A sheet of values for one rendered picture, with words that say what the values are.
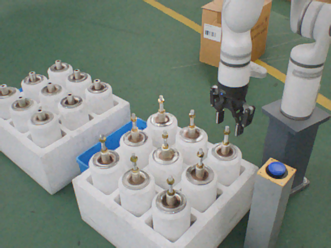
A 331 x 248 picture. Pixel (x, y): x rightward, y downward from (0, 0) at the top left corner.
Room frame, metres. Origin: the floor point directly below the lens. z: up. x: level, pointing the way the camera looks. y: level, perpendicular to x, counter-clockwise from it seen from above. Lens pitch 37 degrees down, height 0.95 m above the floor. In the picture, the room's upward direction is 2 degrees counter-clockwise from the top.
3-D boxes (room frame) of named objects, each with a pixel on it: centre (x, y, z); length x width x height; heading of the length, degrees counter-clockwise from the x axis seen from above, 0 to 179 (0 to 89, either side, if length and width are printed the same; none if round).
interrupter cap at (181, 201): (0.60, -0.01, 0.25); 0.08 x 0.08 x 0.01
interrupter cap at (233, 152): (0.77, -0.16, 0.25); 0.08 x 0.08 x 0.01
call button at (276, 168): (0.63, -0.26, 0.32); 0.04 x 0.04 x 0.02
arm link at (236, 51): (0.78, -0.16, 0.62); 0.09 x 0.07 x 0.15; 178
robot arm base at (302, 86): (0.89, -0.39, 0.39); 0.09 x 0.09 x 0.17; 30
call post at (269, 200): (0.63, -0.26, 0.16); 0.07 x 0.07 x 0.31; 48
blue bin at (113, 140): (0.98, 0.17, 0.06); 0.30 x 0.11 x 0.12; 139
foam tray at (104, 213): (0.77, 0.00, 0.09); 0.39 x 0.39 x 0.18; 48
